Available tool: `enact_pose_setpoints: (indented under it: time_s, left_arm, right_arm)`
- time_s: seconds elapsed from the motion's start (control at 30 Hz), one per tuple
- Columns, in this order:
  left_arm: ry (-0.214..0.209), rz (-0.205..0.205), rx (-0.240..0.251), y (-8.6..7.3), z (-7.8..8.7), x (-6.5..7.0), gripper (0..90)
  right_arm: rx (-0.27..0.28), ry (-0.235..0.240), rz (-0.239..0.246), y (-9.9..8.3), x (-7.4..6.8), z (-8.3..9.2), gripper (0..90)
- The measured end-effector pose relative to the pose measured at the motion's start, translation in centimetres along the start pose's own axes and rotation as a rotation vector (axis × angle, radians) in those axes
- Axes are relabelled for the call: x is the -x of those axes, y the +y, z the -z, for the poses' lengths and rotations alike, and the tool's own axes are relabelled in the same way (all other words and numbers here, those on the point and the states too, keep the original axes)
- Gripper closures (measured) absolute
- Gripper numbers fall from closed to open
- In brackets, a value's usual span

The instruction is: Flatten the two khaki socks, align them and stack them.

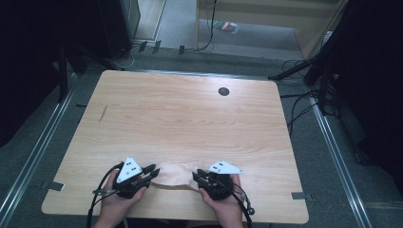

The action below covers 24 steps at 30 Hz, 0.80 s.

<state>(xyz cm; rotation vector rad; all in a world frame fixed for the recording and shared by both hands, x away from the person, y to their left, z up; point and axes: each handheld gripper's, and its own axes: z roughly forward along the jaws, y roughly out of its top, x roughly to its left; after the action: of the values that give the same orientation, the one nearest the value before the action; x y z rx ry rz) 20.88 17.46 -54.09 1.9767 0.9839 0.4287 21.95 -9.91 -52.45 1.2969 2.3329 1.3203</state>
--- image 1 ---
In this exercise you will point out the person's right hand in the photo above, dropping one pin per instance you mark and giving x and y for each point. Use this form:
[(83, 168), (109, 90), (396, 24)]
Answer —
[(223, 207)]

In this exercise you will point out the black cabinet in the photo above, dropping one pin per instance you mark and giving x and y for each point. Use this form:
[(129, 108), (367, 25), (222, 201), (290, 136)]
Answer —
[(117, 28)]

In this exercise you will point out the black tripod stand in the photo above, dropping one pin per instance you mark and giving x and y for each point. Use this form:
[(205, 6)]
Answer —
[(321, 72)]

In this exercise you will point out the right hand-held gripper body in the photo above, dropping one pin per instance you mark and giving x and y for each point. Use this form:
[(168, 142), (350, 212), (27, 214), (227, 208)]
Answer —
[(221, 182)]

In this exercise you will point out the metal floor rail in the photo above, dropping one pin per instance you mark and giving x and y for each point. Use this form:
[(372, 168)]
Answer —
[(339, 161), (34, 155)]

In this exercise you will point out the grey tape strip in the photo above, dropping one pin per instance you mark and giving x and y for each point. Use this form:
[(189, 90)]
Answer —
[(53, 186), (301, 196)]

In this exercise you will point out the person's left hand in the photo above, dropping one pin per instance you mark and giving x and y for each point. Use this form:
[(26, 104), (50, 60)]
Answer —
[(118, 204)]

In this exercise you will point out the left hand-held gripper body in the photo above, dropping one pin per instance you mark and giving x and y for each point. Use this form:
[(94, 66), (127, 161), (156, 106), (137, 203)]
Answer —
[(128, 172)]

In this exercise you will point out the light wooden shelf unit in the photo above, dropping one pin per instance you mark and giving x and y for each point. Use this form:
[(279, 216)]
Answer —
[(253, 11)]

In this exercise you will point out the black metal stand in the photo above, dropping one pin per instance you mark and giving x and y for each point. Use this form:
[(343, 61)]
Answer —
[(62, 76)]

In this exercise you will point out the black round table grommet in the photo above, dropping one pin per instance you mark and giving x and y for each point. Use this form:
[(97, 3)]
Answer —
[(223, 91)]

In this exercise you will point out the dark curtain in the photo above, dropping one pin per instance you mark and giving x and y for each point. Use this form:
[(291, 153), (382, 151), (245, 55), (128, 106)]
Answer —
[(25, 63), (374, 79)]

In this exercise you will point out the colourful flat packet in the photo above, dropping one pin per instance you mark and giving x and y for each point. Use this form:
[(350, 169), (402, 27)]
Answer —
[(226, 27)]

